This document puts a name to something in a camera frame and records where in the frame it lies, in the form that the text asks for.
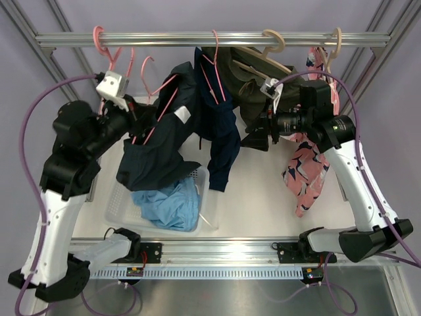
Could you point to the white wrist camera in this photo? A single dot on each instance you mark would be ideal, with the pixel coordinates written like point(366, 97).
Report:
point(113, 88)
point(273, 89)

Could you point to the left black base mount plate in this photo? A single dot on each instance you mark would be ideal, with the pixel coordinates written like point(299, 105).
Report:
point(150, 251)

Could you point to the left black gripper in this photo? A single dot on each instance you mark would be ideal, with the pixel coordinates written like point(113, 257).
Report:
point(139, 117)

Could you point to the navy drawstring shorts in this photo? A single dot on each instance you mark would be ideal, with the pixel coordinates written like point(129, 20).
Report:
point(217, 123)

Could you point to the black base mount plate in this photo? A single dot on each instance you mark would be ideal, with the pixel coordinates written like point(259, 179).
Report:
point(293, 252)
point(150, 251)

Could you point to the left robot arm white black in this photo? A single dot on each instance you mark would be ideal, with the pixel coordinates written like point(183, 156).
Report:
point(82, 138)

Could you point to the olive green shorts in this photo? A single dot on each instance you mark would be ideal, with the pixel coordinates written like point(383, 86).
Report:
point(244, 86)

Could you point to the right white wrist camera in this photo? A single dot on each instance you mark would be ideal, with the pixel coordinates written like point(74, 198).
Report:
point(273, 89)

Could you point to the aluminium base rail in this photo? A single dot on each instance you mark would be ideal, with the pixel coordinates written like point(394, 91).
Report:
point(216, 251)

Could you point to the thin pink wire hanger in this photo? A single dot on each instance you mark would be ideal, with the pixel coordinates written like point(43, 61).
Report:
point(214, 63)
point(150, 93)

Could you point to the wooden hanger with olive shorts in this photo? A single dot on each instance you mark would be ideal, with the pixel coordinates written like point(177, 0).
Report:
point(274, 49)

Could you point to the thick pink plastic hanger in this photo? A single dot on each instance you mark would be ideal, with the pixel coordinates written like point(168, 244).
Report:
point(104, 51)

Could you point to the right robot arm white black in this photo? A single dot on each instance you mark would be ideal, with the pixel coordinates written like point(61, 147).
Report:
point(377, 227)

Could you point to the white plastic basket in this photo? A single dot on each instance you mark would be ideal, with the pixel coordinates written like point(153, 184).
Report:
point(122, 212)

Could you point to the dark navy shorts with zipper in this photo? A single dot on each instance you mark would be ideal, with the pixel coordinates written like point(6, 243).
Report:
point(154, 161)

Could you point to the wooden hanger with pink shorts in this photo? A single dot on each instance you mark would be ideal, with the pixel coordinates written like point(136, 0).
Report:
point(336, 43)

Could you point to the white slotted cable duct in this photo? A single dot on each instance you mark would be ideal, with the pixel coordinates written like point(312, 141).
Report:
point(200, 273)

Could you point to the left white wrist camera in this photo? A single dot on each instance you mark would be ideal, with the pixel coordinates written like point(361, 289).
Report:
point(113, 88)

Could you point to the light blue shorts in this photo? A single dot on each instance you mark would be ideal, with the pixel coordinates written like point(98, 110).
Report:
point(175, 207)

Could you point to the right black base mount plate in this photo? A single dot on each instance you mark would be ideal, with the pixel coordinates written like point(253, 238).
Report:
point(293, 252)

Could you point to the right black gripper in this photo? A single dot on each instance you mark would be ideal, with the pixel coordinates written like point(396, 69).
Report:
point(258, 137)

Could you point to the pink patterned shorts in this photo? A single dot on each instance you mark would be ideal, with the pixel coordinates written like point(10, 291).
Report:
point(306, 171)

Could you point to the aluminium hanging rail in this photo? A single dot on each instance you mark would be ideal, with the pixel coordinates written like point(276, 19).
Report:
point(207, 39)

